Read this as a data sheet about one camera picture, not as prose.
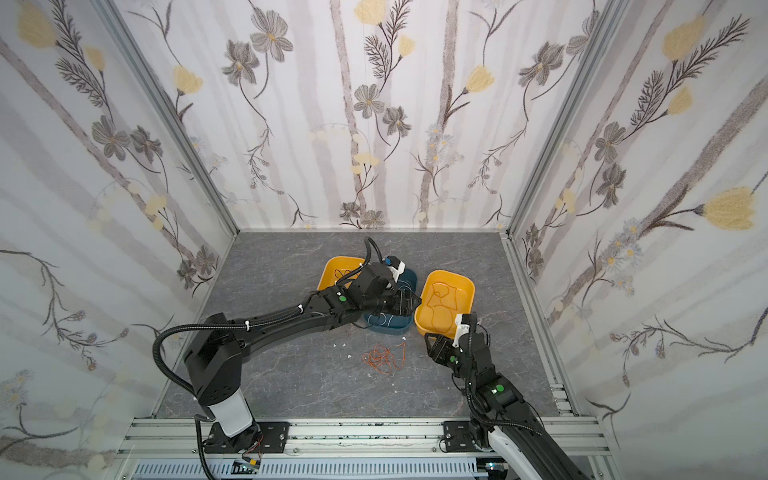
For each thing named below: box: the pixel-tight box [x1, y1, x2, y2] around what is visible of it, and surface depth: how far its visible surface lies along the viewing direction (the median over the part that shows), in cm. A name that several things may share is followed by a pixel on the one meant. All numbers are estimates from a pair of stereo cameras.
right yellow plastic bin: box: [414, 270, 476, 338], surface depth 101 cm
